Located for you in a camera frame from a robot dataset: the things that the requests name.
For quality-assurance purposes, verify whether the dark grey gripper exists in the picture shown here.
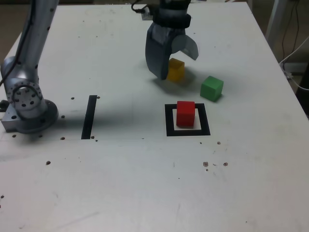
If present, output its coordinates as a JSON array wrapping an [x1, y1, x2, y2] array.
[[145, 23, 199, 81]]

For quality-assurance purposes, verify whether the yellow cube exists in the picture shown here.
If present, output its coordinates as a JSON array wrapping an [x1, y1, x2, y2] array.
[[167, 58, 185, 82]]

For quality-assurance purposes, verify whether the green cube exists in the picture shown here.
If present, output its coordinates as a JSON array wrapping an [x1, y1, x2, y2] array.
[[199, 75, 224, 102]]

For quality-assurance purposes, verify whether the red cube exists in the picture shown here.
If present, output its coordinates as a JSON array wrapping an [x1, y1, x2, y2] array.
[[176, 101, 196, 128]]

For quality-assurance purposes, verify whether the black tape square outline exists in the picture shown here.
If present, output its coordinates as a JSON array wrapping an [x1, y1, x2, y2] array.
[[164, 103, 211, 137]]

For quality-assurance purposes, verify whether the black tape strip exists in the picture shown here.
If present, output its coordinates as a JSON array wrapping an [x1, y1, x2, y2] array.
[[81, 95, 98, 140]]

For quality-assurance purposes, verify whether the silver gripper camera box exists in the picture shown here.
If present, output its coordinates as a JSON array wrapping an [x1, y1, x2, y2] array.
[[141, 5, 155, 21]]

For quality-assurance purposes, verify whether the white metal frame leg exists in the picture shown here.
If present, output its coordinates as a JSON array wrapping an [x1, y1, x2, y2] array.
[[265, 0, 287, 46]]

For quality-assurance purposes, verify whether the white cable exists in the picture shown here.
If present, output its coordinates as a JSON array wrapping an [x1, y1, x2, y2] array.
[[279, 35, 309, 90]]

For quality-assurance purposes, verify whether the black hanging cable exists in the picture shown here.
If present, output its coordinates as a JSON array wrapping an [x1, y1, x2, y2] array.
[[281, 0, 300, 64]]

